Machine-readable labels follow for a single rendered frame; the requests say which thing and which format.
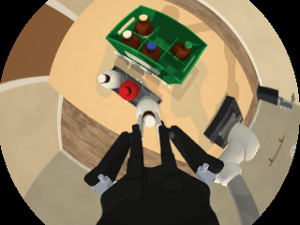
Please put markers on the brown bottle with cream cap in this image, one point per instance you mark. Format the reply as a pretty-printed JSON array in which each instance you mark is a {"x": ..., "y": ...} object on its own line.
[{"x": 143, "y": 27}]

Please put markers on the brown bottle with blue cap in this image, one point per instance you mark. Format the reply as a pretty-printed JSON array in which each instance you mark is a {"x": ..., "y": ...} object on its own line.
[{"x": 151, "y": 50}]

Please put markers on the red bottle with pale label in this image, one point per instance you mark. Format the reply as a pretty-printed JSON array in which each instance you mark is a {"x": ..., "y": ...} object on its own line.
[{"x": 130, "y": 91}]

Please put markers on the white bottle with grey label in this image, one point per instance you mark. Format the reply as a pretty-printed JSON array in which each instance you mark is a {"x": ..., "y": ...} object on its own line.
[
  {"x": 147, "y": 106},
  {"x": 111, "y": 79}
]

